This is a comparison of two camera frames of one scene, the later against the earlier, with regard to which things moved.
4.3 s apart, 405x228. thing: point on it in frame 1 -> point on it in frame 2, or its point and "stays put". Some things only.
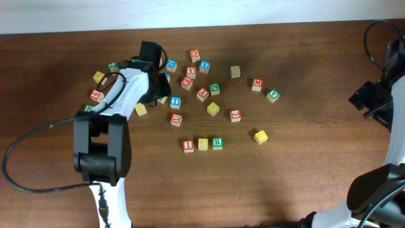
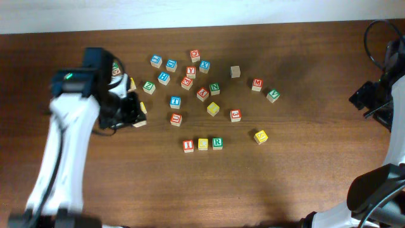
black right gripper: (362, 95) stays put
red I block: (188, 145) stays put
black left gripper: (166, 89) -> (136, 115)
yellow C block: (202, 144) stays put
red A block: (162, 100) -> (139, 124)
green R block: (218, 143) stays put
